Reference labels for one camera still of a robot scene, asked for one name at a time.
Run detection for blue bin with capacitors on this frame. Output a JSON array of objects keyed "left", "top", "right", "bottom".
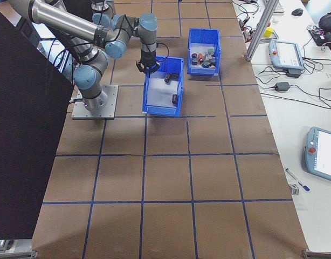
[{"left": 142, "top": 55, "right": 184, "bottom": 117}]

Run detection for blue bin with push buttons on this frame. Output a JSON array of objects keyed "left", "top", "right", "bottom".
[{"left": 187, "top": 28, "right": 222, "bottom": 77}]

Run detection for pile of push-button switches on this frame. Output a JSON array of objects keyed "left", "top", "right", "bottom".
[{"left": 191, "top": 42, "right": 218, "bottom": 69}]

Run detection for white foam liner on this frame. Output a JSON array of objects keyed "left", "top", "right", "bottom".
[{"left": 148, "top": 72, "right": 181, "bottom": 107}]

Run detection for grey blue teach pendant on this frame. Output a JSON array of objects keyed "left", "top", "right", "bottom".
[
  {"left": 302, "top": 126, "right": 331, "bottom": 185},
  {"left": 267, "top": 39, "right": 307, "bottom": 72}
]

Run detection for white keyboard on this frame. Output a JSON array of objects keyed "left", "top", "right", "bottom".
[{"left": 273, "top": 0, "right": 286, "bottom": 14}]

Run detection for white pen blue cap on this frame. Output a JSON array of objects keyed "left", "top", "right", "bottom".
[{"left": 285, "top": 167, "right": 311, "bottom": 193}]

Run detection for black cloth item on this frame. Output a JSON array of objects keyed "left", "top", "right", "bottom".
[{"left": 318, "top": 12, "right": 331, "bottom": 31}]

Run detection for white square base plate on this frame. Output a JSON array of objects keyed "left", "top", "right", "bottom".
[{"left": 71, "top": 84, "right": 119, "bottom": 120}]

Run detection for black velcro cable strap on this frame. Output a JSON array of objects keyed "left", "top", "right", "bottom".
[{"left": 93, "top": 25, "right": 107, "bottom": 46}]

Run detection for tangled thin wires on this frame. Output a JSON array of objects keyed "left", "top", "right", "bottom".
[{"left": 236, "top": 0, "right": 260, "bottom": 43}]

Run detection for thin black power cable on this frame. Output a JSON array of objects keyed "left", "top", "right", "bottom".
[
  {"left": 289, "top": 84, "right": 331, "bottom": 110},
  {"left": 255, "top": 65, "right": 281, "bottom": 92}
]

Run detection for slanted aluminium profile post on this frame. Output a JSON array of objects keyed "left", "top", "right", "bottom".
[{"left": 242, "top": 0, "right": 280, "bottom": 62}]

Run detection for black frame cover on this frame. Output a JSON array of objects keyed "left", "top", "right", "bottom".
[{"left": 0, "top": 5, "right": 76, "bottom": 241}]

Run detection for circuit board with wires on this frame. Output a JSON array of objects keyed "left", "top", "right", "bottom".
[{"left": 310, "top": 25, "right": 328, "bottom": 46}]

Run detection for aluminium table corner frame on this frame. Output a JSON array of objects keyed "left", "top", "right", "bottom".
[
  {"left": 301, "top": 249, "right": 331, "bottom": 259},
  {"left": 0, "top": 238, "right": 38, "bottom": 259}
]

